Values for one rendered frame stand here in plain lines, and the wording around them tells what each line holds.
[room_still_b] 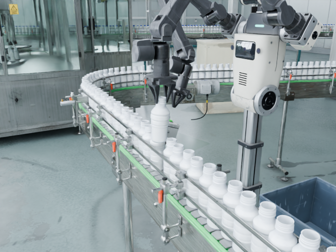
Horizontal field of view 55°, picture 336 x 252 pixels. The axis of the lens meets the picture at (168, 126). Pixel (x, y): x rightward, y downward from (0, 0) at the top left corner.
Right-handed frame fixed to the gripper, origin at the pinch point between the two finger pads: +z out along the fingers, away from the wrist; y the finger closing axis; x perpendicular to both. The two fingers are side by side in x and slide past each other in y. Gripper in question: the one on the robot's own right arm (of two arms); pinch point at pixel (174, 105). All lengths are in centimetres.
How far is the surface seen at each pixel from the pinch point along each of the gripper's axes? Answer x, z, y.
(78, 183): 24, 117, -166
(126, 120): -18.2, 12.9, -6.0
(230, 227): -15, 20, 71
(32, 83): -20, 50, -301
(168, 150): -18.0, 12.4, 34.6
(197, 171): -18, 12, 53
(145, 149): -17.2, 18.3, 17.5
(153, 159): -16.0, 20.0, 23.3
